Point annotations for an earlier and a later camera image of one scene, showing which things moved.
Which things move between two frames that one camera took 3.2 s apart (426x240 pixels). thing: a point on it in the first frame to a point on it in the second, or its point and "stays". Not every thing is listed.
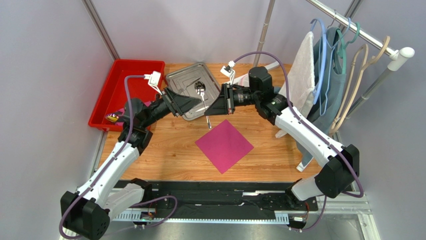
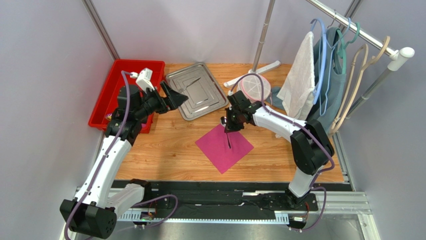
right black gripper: (227, 98) to (231, 123)
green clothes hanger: (342, 53) stays
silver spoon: (200, 88) to (223, 121)
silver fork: (180, 91) stays
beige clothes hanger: (331, 130) stays
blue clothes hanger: (322, 62) stays
